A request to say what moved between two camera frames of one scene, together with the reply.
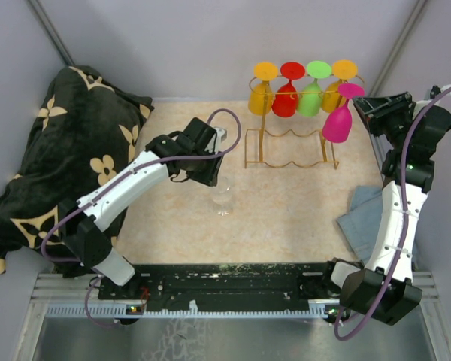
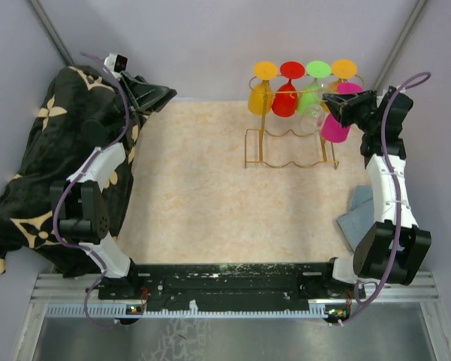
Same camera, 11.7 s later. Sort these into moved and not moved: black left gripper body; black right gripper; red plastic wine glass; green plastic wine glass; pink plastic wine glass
Moved: black right gripper; black left gripper body
Not moved: pink plastic wine glass; red plastic wine glass; green plastic wine glass
